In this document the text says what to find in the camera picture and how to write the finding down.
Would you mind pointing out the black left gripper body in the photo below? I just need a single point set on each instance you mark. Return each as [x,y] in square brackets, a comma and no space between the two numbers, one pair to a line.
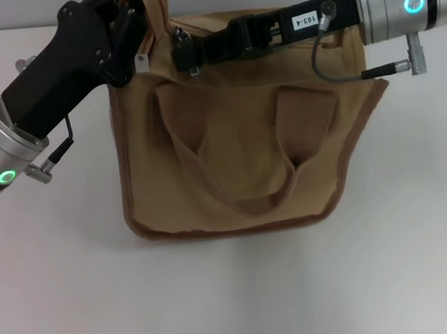
[64,67]

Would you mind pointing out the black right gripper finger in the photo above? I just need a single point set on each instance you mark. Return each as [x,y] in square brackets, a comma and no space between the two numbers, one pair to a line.
[210,48]

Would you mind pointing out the khaki canvas food bag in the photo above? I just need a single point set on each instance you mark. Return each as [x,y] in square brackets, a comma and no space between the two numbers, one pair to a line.
[236,135]

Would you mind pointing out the silver metal zipper pull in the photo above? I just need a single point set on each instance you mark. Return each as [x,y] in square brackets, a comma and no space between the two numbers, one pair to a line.
[195,71]

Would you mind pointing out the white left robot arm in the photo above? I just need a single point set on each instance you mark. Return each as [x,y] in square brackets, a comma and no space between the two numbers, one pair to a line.
[1,153]

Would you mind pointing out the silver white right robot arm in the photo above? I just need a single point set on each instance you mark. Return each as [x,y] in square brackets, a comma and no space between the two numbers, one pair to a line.
[388,3]

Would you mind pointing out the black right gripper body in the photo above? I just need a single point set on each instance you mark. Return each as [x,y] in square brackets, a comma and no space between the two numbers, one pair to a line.
[259,32]

